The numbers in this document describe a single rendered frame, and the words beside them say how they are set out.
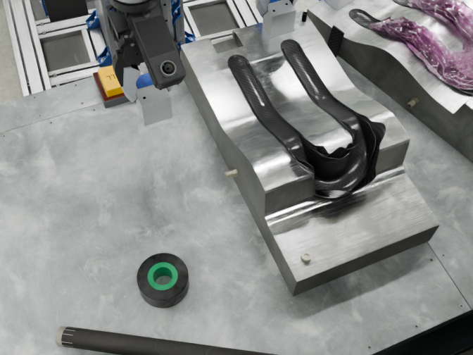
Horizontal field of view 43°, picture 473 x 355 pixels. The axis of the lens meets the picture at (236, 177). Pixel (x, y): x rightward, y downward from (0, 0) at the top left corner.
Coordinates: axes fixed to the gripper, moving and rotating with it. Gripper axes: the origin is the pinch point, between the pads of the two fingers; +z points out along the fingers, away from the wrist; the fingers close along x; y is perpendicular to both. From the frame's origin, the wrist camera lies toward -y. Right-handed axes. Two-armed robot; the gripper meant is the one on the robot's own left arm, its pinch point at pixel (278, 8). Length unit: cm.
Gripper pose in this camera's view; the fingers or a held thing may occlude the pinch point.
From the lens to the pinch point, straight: 116.7
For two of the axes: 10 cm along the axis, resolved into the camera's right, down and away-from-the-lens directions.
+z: -0.4, 5.5, 8.3
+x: -9.2, 3.1, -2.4
